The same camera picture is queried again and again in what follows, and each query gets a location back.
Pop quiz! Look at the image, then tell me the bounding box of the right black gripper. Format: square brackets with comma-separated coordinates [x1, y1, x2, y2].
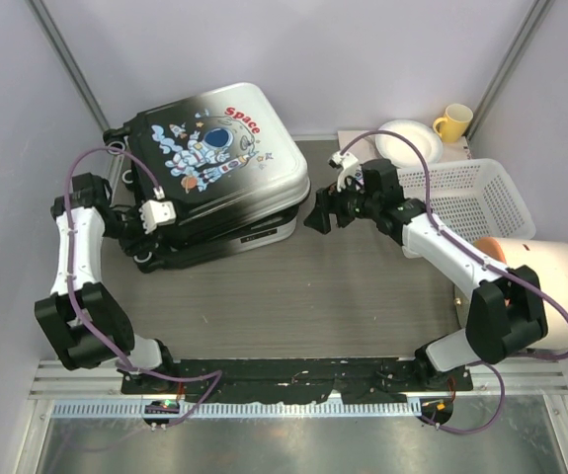
[305, 172, 380, 235]

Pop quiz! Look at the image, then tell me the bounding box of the black white space suitcase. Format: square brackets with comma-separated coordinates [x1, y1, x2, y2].
[103, 82, 311, 274]

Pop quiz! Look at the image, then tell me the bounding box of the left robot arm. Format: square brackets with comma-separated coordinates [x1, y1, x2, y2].
[35, 173, 178, 394]

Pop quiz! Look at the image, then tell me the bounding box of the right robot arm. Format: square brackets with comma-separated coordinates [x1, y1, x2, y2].
[304, 153, 548, 390]

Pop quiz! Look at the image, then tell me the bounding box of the patterned cloth napkin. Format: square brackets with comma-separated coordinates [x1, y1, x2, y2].
[337, 128, 378, 169]

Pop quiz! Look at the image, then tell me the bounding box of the white round plate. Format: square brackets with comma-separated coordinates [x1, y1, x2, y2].
[374, 119, 444, 168]

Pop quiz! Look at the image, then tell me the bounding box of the white plastic mesh basket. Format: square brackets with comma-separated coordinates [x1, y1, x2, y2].
[394, 157, 536, 259]

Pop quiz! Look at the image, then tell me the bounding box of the yellow mug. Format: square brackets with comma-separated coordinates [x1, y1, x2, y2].
[432, 104, 473, 143]

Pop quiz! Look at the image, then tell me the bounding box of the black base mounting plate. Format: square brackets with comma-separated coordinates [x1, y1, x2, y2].
[120, 355, 475, 406]

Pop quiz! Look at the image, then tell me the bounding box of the white cylindrical bin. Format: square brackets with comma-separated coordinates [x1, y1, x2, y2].
[454, 237, 568, 352]

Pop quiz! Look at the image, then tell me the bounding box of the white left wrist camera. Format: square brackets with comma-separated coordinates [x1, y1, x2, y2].
[138, 199, 177, 234]

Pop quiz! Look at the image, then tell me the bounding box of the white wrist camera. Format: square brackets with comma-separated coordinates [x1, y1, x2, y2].
[328, 152, 360, 192]
[138, 199, 177, 234]

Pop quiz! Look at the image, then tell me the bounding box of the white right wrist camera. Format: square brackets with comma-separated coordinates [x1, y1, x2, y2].
[328, 152, 360, 192]

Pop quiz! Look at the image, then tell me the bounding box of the aluminium rail frame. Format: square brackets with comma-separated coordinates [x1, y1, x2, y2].
[30, 357, 568, 405]

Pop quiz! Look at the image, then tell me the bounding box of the white slotted cable duct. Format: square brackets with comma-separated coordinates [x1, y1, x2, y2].
[51, 396, 421, 420]

